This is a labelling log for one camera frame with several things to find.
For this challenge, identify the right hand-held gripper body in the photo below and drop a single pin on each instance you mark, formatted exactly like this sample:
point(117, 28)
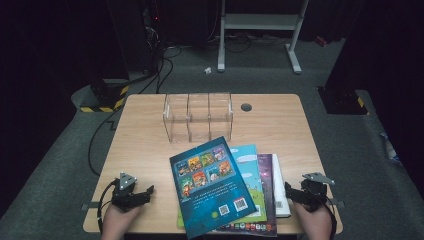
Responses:
point(315, 195)

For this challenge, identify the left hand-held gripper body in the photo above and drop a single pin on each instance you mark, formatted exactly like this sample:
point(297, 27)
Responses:
point(125, 196)

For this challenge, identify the thick white book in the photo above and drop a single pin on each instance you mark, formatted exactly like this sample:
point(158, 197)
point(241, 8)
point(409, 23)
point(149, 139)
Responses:
point(279, 186)

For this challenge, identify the dark purple book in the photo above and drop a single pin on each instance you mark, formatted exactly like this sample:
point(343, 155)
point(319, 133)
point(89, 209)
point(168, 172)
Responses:
point(268, 186)

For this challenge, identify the light blue green picture book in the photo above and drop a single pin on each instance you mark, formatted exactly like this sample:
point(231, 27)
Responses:
point(250, 166)

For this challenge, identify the dark blue picture book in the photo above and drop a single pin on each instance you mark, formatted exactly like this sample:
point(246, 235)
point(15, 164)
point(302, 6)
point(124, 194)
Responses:
point(206, 193)

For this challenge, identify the clear acrylic book rack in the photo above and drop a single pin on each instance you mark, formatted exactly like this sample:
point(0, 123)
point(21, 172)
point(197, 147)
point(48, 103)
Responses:
point(198, 116)

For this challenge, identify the person's left hand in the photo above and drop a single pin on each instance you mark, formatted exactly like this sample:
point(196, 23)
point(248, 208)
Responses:
point(116, 223)

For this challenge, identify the person's right hand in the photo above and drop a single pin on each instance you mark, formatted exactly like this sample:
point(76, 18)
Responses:
point(316, 225)

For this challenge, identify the grey tape piece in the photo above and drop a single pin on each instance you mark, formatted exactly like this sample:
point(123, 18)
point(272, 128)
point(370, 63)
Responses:
point(338, 203)
point(90, 206)

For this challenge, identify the blue white packet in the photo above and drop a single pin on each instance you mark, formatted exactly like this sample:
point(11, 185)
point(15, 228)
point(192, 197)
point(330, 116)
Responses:
point(390, 148)

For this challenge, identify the black yellow striped stand base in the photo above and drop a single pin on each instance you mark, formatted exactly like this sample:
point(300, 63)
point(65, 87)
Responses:
point(343, 101)
point(106, 100)

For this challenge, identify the crumpled white paper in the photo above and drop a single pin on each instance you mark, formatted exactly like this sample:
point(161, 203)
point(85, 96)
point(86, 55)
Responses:
point(208, 70)

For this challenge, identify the small red thing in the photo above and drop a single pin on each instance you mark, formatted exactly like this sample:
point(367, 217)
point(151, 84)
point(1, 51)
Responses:
point(321, 41)

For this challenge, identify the white metal frame desk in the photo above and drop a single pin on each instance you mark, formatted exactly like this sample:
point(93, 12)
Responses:
point(260, 21)

